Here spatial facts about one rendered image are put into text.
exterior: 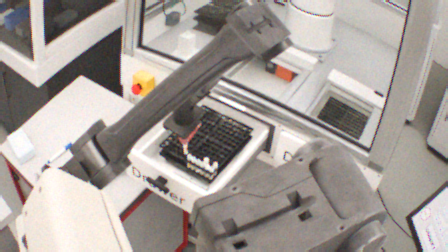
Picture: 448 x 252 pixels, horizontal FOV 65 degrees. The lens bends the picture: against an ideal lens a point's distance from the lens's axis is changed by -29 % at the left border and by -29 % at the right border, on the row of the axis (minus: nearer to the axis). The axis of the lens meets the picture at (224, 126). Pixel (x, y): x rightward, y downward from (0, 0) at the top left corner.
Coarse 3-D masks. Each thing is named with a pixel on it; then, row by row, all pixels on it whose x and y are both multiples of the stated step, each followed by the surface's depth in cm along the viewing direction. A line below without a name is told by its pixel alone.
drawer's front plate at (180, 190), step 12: (132, 156) 128; (144, 156) 126; (144, 168) 127; (156, 168) 124; (144, 180) 131; (168, 180) 124; (180, 180) 122; (156, 192) 131; (180, 192) 124; (192, 192) 121; (204, 192) 119; (180, 204) 127; (192, 204) 124
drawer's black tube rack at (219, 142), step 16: (208, 112) 147; (208, 128) 141; (224, 128) 142; (240, 128) 143; (176, 144) 135; (192, 144) 136; (208, 144) 136; (224, 144) 137; (240, 144) 138; (176, 160) 135; (224, 160) 132; (208, 176) 131
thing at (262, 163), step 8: (128, 88) 170; (128, 96) 172; (136, 96) 169; (256, 160) 154; (264, 160) 151; (272, 160) 149; (248, 168) 159; (256, 168) 156; (264, 168) 154; (272, 168) 152; (240, 176) 163; (248, 176) 161; (232, 184) 168; (192, 224) 199; (192, 232) 203; (192, 240) 206
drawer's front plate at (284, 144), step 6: (282, 132) 139; (282, 138) 139; (288, 138) 138; (294, 138) 137; (300, 138) 137; (282, 144) 140; (288, 144) 139; (294, 144) 137; (300, 144) 136; (276, 150) 143; (282, 150) 141; (288, 150) 140; (294, 150) 139; (276, 156) 144; (282, 156) 143; (288, 156) 141; (282, 162) 144
